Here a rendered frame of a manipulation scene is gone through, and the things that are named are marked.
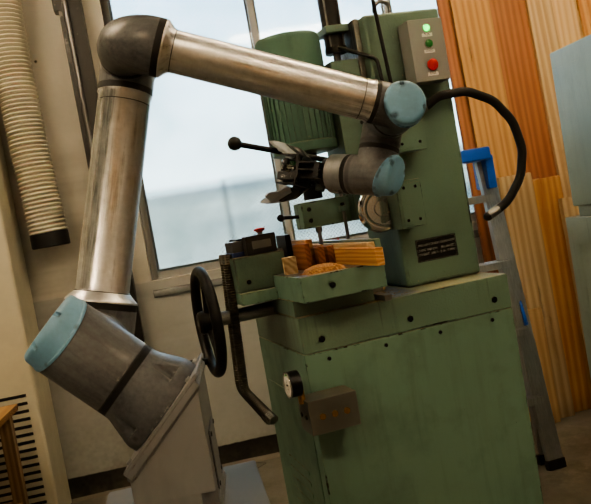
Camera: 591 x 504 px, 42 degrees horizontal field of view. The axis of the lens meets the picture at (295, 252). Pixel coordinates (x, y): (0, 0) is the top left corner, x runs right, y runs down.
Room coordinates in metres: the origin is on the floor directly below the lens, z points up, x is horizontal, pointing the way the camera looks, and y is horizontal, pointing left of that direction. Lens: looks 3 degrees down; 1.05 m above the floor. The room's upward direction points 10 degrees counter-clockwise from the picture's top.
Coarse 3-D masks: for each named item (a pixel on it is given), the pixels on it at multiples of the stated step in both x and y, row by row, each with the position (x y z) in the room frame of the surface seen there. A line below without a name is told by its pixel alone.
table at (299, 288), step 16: (336, 272) 1.77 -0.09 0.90; (352, 272) 1.78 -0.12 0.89; (368, 272) 1.79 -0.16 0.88; (384, 272) 1.80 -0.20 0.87; (272, 288) 1.94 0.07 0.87; (288, 288) 1.85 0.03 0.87; (304, 288) 1.74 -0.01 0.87; (320, 288) 1.76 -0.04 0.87; (336, 288) 1.77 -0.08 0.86; (352, 288) 1.78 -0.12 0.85; (368, 288) 1.79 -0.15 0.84; (240, 304) 1.94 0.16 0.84
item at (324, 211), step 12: (300, 204) 2.03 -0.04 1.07; (312, 204) 2.03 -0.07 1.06; (324, 204) 2.04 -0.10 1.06; (336, 204) 2.05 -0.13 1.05; (348, 204) 2.06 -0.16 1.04; (300, 216) 2.04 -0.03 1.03; (312, 216) 2.03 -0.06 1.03; (324, 216) 2.04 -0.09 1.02; (336, 216) 2.05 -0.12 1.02; (348, 216) 2.06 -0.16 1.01; (300, 228) 2.06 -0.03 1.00
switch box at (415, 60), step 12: (408, 24) 1.99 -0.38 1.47; (420, 24) 2.00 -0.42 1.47; (432, 24) 2.01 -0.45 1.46; (408, 36) 1.99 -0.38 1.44; (420, 36) 1.99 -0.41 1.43; (432, 36) 2.00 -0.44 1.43; (408, 48) 2.00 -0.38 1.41; (420, 48) 1.99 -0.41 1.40; (432, 48) 2.00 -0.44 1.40; (444, 48) 2.01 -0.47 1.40; (408, 60) 2.01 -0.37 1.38; (420, 60) 1.99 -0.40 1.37; (444, 60) 2.01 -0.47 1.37; (408, 72) 2.02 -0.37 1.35; (420, 72) 1.99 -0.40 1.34; (444, 72) 2.01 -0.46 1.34; (420, 84) 2.03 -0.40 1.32
